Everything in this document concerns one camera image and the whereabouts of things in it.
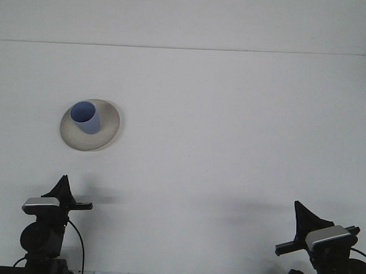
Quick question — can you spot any pale blue cup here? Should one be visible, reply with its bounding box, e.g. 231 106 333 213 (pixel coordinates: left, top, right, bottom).
69 100 101 135

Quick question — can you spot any pale round plate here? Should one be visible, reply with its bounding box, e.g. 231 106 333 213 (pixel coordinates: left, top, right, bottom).
59 97 123 153

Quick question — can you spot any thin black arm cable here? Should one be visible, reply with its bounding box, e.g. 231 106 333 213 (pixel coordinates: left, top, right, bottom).
64 218 87 274
350 247 366 261

